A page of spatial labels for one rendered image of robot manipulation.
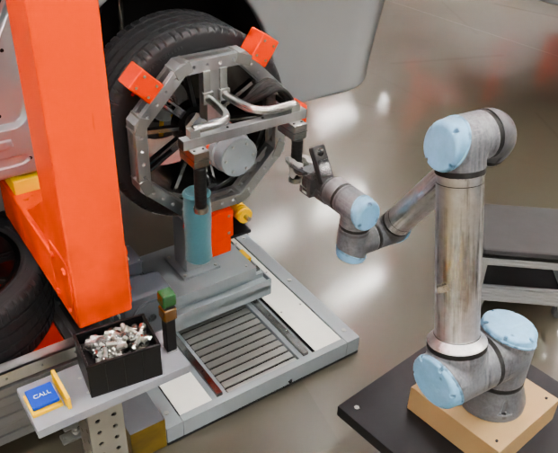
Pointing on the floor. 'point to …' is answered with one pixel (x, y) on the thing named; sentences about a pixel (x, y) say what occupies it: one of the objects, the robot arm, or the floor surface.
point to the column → (104, 431)
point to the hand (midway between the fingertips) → (293, 155)
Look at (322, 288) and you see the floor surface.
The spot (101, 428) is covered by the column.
